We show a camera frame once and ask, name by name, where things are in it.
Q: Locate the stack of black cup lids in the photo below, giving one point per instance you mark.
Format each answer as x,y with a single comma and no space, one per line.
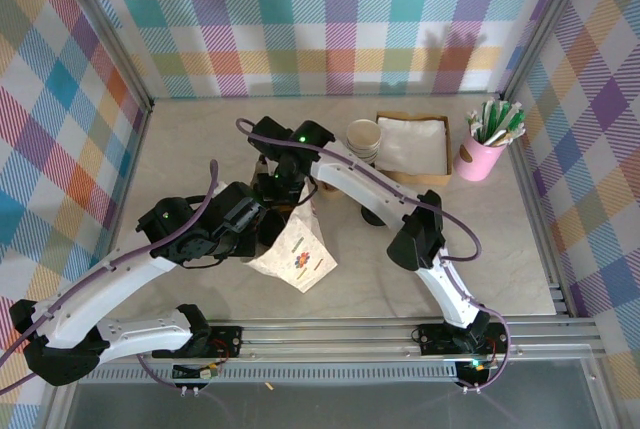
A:
372,219

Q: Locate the white printed paper bag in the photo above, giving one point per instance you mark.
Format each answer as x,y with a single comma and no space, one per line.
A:
305,259

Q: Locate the right small circuit board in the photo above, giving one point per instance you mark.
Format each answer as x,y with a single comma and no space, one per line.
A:
475,366

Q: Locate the small circuit board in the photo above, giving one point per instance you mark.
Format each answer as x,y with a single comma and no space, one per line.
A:
207,373
475,366

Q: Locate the aluminium front rail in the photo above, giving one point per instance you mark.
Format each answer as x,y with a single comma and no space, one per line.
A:
325,336

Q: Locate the aluminium right side rail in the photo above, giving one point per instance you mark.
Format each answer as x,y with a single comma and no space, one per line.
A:
542,219

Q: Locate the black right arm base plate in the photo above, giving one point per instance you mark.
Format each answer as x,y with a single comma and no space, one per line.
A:
435,339

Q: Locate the brown cardboard napkin tray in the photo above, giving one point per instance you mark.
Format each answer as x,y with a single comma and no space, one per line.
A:
442,179

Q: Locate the aluminium rail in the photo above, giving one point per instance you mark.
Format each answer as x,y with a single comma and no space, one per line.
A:
133,159
325,336
542,219

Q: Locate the left small circuit board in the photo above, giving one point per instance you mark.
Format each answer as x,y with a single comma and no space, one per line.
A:
207,373

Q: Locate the pink straw holder cup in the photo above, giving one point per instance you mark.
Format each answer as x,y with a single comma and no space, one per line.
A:
475,164

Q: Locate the aluminium left corner post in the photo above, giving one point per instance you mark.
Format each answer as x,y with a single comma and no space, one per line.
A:
108,24

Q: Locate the aluminium left side rail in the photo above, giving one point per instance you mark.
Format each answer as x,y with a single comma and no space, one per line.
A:
133,159

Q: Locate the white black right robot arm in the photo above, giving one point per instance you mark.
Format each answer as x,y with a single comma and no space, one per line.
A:
360,174

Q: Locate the stack of paper coffee cups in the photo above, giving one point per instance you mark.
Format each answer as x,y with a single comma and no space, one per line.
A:
364,134

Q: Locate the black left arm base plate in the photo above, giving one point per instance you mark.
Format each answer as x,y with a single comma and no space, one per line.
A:
227,336

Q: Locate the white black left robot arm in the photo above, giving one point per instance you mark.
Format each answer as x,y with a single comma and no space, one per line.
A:
100,289

